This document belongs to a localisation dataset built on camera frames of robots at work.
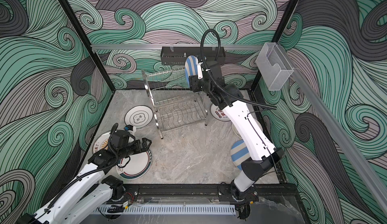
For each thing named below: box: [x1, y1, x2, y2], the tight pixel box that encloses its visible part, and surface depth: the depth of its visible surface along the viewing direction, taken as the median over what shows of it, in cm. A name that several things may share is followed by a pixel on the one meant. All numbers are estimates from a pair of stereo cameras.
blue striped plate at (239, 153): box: [230, 139, 251, 171], surface depth 89 cm
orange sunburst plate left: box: [92, 130, 112, 155], surface depth 92 cm
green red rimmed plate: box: [115, 149, 153, 181], surface depth 80 cm
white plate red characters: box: [209, 103, 231, 122], surface depth 106 cm
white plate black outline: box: [124, 104, 154, 130], surface depth 106 cm
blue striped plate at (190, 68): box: [184, 54, 199, 88], surface depth 81 cm
